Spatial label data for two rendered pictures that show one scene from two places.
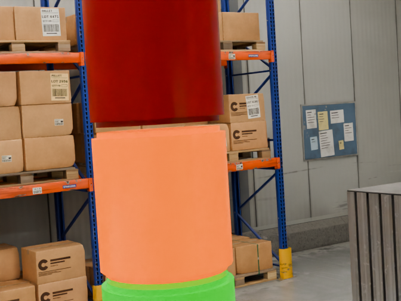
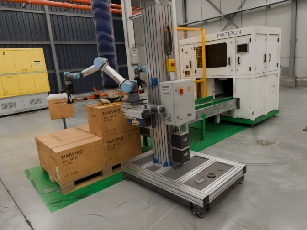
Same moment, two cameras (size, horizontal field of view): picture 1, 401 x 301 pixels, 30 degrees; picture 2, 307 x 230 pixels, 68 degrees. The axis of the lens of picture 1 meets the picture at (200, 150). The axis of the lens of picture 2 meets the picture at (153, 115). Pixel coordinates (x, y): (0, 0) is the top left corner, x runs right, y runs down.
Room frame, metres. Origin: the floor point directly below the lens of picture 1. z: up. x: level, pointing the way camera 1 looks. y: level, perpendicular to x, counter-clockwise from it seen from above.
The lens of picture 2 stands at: (4.67, -1.14, 1.42)
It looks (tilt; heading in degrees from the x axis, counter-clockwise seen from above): 12 degrees down; 171
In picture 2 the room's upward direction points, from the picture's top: 5 degrees counter-clockwise
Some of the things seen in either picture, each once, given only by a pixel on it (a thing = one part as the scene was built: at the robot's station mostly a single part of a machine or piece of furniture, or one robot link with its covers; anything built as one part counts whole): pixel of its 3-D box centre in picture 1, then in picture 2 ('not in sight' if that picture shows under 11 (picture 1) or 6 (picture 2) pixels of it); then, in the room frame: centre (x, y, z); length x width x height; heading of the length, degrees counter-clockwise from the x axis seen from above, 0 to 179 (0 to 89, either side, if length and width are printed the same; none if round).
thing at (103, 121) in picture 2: not in sight; (113, 116); (1.46, -1.20, 0.75); 0.60 x 0.40 x 0.40; 119
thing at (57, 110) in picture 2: not in sight; (61, 105); (0.13, -2.16, 0.82); 0.60 x 0.40 x 0.40; 9
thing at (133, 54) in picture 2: not in sight; (134, 56); (0.11, -0.67, 1.62); 0.20 x 0.05 x 0.30; 120
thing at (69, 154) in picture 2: not in sight; (88, 144); (1.34, -1.60, 0.34); 1.20 x 1.00 x 0.40; 120
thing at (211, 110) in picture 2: not in sight; (200, 114); (0.97, 0.31, 0.50); 2.31 x 0.05 x 0.19; 120
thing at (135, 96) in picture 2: not in sight; (133, 95); (1.98, -0.92, 1.09); 0.15 x 0.15 x 0.10
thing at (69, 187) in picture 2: not in sight; (91, 161); (1.34, -1.60, 0.07); 1.20 x 1.00 x 0.14; 120
